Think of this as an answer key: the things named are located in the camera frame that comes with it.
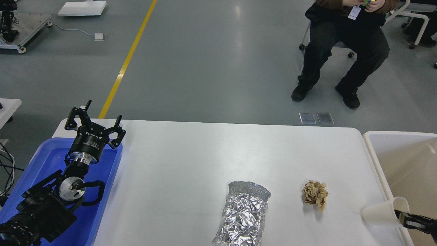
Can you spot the right metal floor plate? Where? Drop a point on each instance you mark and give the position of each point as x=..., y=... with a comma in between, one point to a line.
x=325, y=118

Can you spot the colourful puzzle cube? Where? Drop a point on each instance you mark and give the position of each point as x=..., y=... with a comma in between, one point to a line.
x=368, y=3

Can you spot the silver foil bag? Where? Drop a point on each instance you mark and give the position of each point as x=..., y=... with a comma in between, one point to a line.
x=243, y=215

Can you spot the white foam board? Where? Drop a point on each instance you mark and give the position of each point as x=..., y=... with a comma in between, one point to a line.
x=82, y=8

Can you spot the crumpled brown paper ball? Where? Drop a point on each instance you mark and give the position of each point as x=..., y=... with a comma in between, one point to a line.
x=315, y=193

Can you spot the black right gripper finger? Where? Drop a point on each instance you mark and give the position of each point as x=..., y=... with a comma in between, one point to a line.
x=417, y=222

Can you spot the metal floor plate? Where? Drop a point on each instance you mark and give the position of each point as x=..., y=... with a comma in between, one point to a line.
x=325, y=118
x=307, y=118

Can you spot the white side table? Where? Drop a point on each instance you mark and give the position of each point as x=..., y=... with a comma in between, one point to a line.
x=9, y=107

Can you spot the blue plastic tray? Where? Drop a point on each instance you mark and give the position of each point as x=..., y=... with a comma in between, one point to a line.
x=49, y=158

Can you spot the white paper cup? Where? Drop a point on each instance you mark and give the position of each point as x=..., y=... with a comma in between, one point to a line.
x=383, y=214

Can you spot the white power adapter with cable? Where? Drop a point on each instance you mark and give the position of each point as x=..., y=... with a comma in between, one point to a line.
x=97, y=36

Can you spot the left metal floor plate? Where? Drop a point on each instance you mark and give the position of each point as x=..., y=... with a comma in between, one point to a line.
x=307, y=118

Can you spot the white plastic bin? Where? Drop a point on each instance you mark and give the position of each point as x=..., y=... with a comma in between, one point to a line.
x=406, y=165

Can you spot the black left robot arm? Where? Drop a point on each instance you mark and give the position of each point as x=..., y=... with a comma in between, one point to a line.
x=48, y=207

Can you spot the white office chair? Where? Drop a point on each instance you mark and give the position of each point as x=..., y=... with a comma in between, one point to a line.
x=413, y=29

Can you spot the metal cart with robot base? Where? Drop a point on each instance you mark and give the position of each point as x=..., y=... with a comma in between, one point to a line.
x=18, y=29

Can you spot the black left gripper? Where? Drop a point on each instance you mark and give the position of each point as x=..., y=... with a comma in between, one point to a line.
x=88, y=142

